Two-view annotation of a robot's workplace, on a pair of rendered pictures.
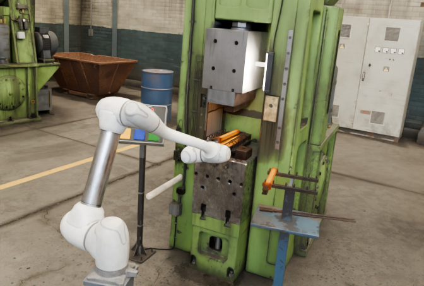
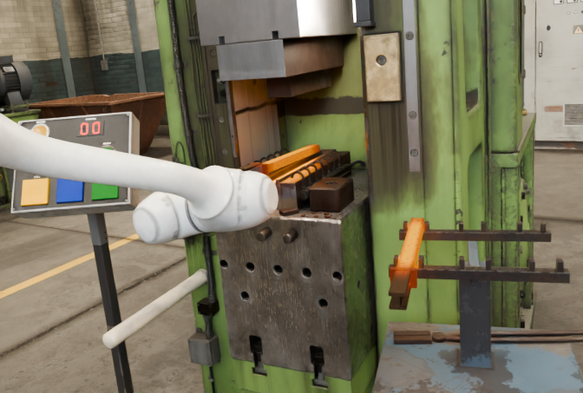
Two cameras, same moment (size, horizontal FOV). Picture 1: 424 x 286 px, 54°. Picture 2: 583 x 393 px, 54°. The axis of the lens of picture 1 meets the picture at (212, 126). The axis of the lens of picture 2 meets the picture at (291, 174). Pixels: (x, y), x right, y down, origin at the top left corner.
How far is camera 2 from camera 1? 1.35 m
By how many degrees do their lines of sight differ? 3
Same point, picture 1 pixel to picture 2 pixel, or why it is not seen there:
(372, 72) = (555, 40)
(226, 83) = (255, 19)
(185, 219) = (230, 370)
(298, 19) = not seen: outside the picture
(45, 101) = not seen: hidden behind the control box
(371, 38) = not seen: outside the picture
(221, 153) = (245, 197)
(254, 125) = (354, 132)
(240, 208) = (343, 337)
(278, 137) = (415, 140)
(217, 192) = (283, 304)
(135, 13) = not seen: hidden behind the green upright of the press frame
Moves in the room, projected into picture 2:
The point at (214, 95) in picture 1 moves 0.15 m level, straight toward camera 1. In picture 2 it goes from (234, 57) to (225, 59)
